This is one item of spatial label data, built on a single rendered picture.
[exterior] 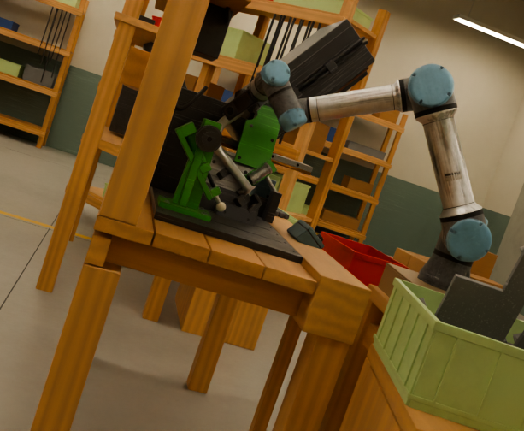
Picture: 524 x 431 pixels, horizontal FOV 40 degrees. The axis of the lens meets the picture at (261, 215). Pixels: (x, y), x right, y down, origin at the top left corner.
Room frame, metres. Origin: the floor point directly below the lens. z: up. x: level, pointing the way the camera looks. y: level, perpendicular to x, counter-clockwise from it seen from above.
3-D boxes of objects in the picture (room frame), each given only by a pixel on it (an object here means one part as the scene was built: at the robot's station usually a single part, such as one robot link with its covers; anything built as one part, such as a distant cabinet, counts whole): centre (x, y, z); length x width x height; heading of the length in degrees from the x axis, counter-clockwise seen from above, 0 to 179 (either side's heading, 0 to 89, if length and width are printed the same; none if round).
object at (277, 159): (2.56, 0.09, 1.11); 0.39 x 0.16 x 0.03; 102
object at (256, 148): (2.40, 0.10, 1.17); 0.13 x 0.12 x 0.20; 12
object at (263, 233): (2.46, 0.17, 0.89); 1.10 x 0.42 x 0.02; 12
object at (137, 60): (2.39, 0.53, 1.23); 1.30 x 0.05 x 0.09; 12
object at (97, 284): (2.46, 0.17, 0.44); 1.49 x 0.70 x 0.88; 12
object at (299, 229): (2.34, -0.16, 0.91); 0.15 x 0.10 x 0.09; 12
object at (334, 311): (2.52, -0.10, 0.82); 1.50 x 0.14 x 0.15; 12
